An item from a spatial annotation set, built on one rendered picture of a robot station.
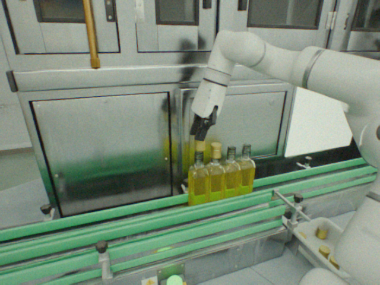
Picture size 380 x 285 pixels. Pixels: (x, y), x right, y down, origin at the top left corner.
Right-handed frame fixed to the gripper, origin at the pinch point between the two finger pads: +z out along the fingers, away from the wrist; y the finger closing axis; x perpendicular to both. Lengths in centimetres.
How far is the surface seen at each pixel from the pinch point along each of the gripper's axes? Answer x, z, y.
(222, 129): 16.1, 0.8, -12.1
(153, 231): -7.2, 32.3, 6.6
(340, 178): 68, 6, 7
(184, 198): 4.6, 25.6, -2.4
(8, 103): -123, 101, -314
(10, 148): -116, 167, -310
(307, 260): 43, 30, 24
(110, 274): -19.8, 38.0, 15.8
